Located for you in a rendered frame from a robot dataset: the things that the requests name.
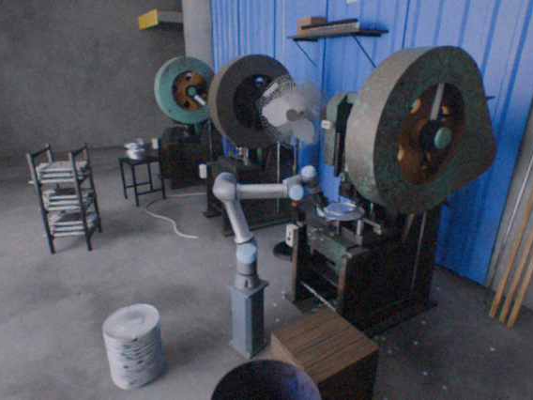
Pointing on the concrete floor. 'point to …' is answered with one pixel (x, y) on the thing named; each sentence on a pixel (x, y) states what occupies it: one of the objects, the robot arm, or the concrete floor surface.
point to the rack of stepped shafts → (66, 196)
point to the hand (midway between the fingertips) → (322, 214)
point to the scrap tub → (266, 382)
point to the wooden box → (329, 355)
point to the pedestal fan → (305, 96)
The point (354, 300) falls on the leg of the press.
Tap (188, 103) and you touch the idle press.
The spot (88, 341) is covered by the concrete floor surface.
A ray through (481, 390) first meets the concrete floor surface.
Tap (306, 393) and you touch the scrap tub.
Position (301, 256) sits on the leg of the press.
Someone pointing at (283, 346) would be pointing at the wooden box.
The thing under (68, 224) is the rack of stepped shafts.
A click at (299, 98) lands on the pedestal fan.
